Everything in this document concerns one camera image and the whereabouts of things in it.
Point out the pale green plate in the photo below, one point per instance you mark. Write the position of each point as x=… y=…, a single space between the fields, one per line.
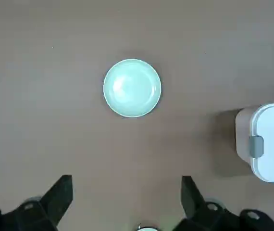
x=132 y=87

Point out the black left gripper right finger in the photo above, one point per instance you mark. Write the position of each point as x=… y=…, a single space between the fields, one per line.
x=194 y=209

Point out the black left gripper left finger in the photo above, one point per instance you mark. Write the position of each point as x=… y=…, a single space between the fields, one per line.
x=48 y=204

